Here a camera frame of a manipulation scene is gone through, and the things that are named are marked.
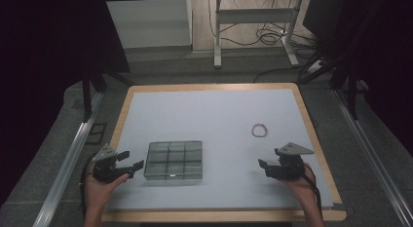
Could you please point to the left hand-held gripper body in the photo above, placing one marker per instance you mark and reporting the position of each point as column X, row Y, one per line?
column 107, row 167

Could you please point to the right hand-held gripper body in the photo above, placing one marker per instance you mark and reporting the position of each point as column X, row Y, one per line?
column 289, row 165

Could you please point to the clear plastic compartment box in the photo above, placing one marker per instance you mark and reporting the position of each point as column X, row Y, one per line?
column 174, row 160

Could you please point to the person's right hand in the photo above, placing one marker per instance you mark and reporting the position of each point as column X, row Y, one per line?
column 300, row 188

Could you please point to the person's left hand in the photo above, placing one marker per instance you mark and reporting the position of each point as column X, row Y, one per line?
column 99, row 193

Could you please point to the black metal stand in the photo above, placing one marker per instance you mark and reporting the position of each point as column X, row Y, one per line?
column 86, row 97
column 352, row 97

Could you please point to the white table mat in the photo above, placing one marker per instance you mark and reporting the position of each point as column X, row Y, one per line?
column 211, row 116

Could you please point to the wooden table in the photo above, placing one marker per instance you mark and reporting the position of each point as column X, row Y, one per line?
column 207, row 87

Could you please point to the white power strip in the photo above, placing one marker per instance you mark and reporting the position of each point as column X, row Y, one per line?
column 314, row 67

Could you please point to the dark curtain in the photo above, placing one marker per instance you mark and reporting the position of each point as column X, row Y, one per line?
column 383, row 58
column 39, row 74

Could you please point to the aluminium floor rail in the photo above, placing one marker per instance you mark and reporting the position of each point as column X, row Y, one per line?
column 373, row 155
column 69, row 155

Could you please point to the white metal desk frame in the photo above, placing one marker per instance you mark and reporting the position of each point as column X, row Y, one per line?
column 256, row 16

